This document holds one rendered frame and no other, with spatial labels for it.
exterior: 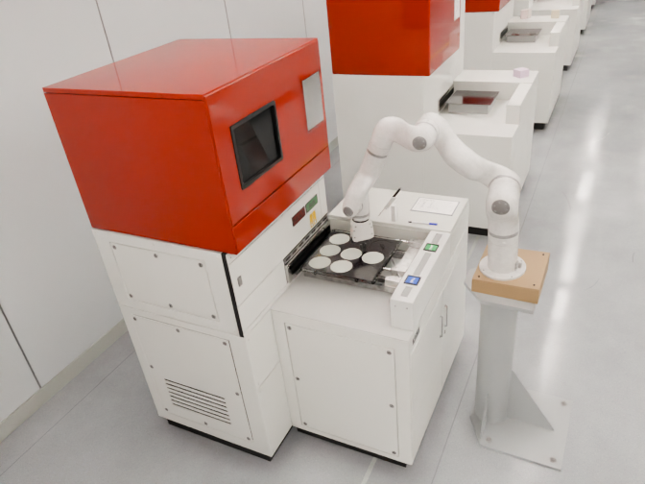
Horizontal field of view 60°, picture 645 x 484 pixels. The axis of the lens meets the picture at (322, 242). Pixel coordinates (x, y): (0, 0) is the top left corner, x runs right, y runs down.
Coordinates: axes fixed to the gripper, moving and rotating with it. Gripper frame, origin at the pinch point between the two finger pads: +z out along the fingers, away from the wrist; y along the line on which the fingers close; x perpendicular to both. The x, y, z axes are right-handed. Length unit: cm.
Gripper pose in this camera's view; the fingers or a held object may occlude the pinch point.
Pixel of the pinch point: (362, 247)
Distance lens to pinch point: 257.0
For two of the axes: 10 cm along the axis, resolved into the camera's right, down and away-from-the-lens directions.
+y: 9.6, -2.2, 1.8
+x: -2.7, -4.7, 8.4
